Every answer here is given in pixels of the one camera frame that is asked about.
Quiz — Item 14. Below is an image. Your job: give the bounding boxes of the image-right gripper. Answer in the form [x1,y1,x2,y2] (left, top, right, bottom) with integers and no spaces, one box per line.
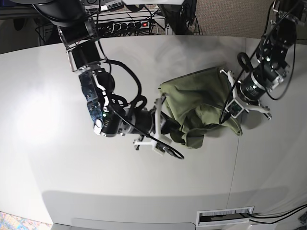
[220,69,272,119]

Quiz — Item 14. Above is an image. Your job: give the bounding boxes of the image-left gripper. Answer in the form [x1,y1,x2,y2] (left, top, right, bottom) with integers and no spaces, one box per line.
[119,93,185,150]

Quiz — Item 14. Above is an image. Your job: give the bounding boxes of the green T-shirt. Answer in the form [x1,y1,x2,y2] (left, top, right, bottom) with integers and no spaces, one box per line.
[159,67,243,149]

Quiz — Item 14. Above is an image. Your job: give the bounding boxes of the white shelf with equipment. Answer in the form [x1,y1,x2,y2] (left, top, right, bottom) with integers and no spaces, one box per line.
[81,0,166,38]

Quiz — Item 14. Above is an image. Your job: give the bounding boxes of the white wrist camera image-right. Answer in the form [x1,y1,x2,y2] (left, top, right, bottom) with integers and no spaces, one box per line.
[226,99,244,118]

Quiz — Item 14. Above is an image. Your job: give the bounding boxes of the black camera cable image-left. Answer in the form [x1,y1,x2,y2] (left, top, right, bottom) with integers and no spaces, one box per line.
[108,60,184,160]

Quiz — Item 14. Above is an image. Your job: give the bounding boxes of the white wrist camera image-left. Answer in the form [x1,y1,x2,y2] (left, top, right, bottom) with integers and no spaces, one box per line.
[153,142,170,156]

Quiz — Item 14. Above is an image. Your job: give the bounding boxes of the white cable grommet tray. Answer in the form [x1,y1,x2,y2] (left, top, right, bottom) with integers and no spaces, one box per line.
[196,206,254,227]

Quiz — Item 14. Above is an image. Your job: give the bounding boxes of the black power strip red switch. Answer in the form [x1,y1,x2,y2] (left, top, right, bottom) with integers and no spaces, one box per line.
[113,22,151,31]

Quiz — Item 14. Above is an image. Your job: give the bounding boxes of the black cables at tray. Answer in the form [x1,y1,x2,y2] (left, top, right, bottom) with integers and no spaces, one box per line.
[248,205,307,225]

